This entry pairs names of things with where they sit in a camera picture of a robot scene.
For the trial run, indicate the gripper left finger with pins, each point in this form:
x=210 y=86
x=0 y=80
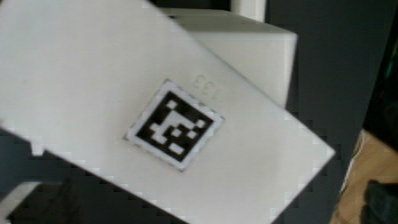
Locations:
x=41 y=203

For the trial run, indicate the small white cube part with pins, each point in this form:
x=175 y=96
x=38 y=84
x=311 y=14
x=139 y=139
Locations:
x=123 y=98

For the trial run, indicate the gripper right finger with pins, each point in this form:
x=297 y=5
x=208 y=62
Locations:
x=381 y=208

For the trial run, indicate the white cabinet body box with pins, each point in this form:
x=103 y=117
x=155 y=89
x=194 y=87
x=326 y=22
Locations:
x=253 y=44

